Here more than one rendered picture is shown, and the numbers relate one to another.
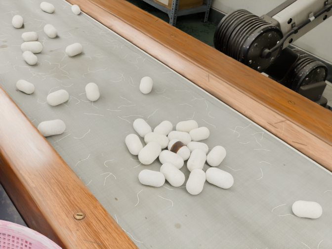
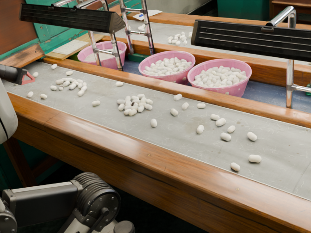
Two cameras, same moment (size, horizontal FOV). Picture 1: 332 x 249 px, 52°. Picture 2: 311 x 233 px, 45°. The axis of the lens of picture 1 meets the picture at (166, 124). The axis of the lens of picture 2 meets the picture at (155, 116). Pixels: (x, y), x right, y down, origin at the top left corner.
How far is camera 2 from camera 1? 1.72 m
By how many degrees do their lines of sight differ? 111
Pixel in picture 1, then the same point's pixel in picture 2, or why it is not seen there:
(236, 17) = (101, 184)
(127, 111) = (157, 114)
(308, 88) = not seen: outside the picture
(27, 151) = (176, 86)
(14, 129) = (184, 88)
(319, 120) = (77, 126)
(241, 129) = (110, 122)
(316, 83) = not seen: outside the picture
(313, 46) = not seen: outside the picture
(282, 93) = (89, 134)
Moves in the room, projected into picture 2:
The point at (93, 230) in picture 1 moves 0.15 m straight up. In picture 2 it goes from (149, 80) to (143, 48)
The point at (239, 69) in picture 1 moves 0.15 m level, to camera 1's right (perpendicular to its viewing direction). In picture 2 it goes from (107, 141) to (65, 149)
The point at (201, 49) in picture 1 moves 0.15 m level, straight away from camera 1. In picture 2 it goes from (128, 150) to (126, 180)
